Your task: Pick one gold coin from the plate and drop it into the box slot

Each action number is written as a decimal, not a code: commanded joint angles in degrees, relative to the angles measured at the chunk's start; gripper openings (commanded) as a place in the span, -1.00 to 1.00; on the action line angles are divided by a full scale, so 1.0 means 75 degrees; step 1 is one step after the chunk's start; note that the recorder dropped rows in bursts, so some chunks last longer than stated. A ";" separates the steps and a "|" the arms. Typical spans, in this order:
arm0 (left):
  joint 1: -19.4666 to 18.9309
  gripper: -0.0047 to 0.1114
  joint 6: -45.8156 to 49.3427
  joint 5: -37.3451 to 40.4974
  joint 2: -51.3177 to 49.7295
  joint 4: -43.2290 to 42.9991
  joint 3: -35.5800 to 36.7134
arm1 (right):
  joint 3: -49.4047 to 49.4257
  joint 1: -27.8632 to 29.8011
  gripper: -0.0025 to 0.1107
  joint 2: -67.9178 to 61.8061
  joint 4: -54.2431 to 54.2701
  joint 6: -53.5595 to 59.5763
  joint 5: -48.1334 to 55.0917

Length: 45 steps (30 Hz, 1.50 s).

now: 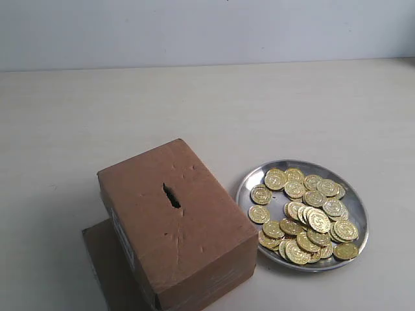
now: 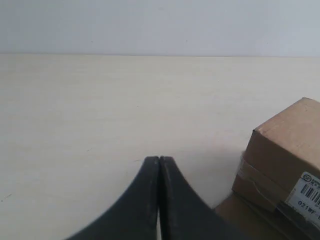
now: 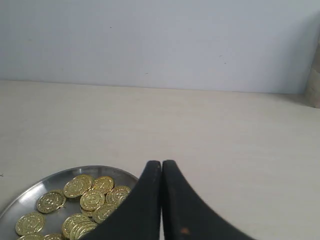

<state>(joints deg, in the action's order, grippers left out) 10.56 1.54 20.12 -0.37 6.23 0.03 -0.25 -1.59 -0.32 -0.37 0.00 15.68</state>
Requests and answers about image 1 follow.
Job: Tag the brown cardboard box with slot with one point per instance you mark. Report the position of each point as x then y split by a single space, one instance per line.
174 238

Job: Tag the gold coin far left upper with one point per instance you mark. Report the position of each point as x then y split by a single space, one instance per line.
261 195

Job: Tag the gold coin top left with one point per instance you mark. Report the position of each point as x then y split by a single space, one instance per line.
275 179

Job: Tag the gold coin far left lower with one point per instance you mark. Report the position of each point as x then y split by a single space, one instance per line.
259 214

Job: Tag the gold coin top middle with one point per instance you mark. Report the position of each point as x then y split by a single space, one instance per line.
294 174

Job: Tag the gold coin centre upper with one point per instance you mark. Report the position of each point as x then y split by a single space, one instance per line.
294 189

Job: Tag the gold coin bottom left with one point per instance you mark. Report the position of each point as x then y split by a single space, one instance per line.
267 242

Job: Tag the round silver metal plate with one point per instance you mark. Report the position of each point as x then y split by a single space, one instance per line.
357 212

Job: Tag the gold coin front bottom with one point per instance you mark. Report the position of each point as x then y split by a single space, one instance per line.
295 254

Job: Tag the silvery gold coin right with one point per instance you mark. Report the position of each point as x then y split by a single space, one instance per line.
333 207

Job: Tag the gold coin right edge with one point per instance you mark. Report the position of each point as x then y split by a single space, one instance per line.
346 230

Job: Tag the gold coin lower right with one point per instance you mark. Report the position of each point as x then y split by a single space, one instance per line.
345 251

